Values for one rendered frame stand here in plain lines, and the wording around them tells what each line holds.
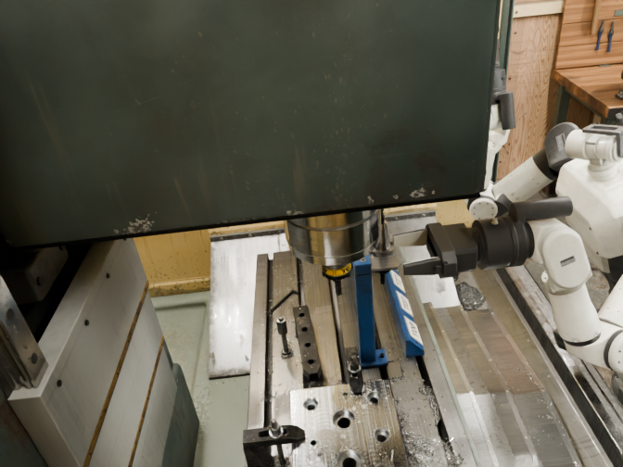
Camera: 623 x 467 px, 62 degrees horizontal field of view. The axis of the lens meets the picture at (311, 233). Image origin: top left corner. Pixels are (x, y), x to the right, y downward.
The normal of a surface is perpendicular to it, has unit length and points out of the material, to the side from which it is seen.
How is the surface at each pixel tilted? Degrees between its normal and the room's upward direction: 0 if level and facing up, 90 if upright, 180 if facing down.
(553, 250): 78
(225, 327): 24
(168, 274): 90
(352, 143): 90
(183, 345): 0
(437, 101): 90
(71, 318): 0
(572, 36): 90
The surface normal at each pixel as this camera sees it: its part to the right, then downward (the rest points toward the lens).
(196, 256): 0.06, 0.54
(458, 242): -0.11, -0.84
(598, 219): -0.88, 0.22
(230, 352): -0.07, -0.55
